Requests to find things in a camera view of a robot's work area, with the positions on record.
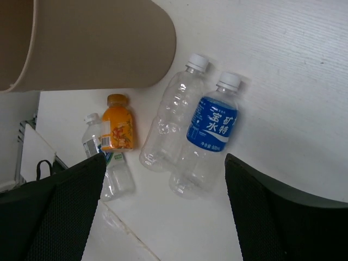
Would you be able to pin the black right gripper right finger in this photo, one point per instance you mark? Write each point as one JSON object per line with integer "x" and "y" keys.
{"x": 275, "y": 221}

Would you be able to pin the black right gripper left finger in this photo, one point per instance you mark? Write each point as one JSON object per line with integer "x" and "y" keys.
{"x": 50, "y": 218}

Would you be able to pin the green label water bottle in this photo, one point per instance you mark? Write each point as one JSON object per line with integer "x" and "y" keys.
{"x": 118, "y": 180}

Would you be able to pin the orange juice bottle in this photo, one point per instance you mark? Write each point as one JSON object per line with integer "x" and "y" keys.
{"x": 117, "y": 131}

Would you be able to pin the blue label water bottle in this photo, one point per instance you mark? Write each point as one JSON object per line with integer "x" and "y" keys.
{"x": 211, "y": 126}

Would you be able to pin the clear unlabelled plastic bottle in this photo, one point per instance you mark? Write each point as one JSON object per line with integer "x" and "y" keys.
{"x": 168, "y": 129}

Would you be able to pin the tan cylindrical waste bin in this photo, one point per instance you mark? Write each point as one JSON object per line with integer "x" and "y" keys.
{"x": 80, "y": 45}

